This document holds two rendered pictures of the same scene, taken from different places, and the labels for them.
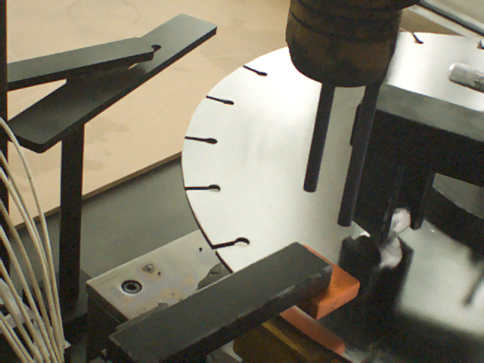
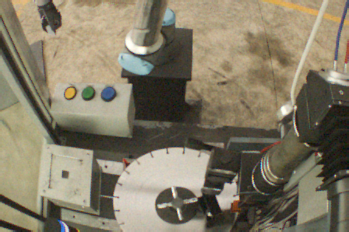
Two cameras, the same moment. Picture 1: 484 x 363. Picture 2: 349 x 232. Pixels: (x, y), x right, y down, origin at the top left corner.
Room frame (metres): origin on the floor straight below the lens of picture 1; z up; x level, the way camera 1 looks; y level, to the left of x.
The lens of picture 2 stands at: (0.54, -0.01, 1.82)
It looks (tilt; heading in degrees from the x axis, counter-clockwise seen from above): 64 degrees down; 230
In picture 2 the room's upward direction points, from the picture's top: 2 degrees clockwise
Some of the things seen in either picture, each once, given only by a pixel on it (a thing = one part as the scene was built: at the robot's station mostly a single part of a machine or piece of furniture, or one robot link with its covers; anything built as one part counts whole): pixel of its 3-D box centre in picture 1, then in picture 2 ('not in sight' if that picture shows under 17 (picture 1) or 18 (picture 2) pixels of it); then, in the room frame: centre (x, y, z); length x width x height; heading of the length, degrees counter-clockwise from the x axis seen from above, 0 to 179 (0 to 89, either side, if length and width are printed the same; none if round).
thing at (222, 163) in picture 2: not in sight; (219, 174); (0.35, -0.10, 1.17); 0.06 x 0.05 x 0.20; 130
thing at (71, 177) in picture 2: not in sight; (71, 181); (0.63, -0.40, 0.82); 0.18 x 0.18 x 0.15; 49
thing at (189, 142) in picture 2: not in sight; (204, 154); (0.35, -0.15, 1.21); 0.08 x 0.06 x 0.03; 139
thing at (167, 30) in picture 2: not in sight; (157, 24); (0.09, -0.66, 0.91); 0.13 x 0.12 x 0.14; 31
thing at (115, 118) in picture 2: not in sight; (91, 109); (0.43, -0.56, 0.82); 0.28 x 0.11 x 0.15; 139
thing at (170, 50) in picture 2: not in sight; (158, 41); (0.08, -0.66, 0.80); 0.15 x 0.15 x 0.10
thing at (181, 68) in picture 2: not in sight; (159, 97); (0.08, -0.66, 0.37); 0.40 x 0.40 x 0.75; 49
